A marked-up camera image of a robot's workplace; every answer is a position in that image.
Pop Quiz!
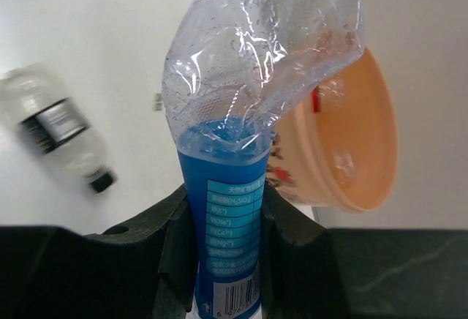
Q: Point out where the blue label bottle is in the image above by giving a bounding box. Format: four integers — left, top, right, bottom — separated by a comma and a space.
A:
162, 0, 364, 318

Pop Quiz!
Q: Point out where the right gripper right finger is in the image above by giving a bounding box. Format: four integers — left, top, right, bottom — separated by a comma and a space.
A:
260, 185, 467, 318

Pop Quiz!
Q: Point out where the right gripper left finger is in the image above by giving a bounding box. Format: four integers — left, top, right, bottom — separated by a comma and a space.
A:
1, 187, 198, 318

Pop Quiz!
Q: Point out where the black label bottle lying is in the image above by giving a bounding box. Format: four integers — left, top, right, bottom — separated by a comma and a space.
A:
1, 64, 117, 194

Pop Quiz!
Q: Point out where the orange plastic capybara bin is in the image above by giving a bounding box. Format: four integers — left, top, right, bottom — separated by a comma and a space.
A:
267, 49, 399, 213

